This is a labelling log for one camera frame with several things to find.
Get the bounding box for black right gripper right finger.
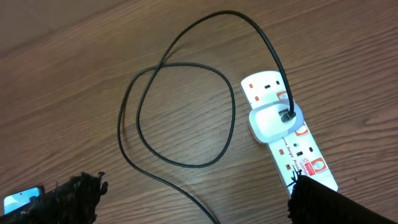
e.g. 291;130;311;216
287;170;397;224

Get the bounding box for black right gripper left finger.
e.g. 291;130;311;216
1;172;108;224

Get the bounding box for white power strip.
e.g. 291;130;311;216
240;70;338;195

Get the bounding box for blue-screen Samsung smartphone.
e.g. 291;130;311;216
3;185;44;215

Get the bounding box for black USB charging cable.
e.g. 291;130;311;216
117;10;297;224

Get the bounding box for white charger plug adapter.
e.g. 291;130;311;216
249;100;304;144

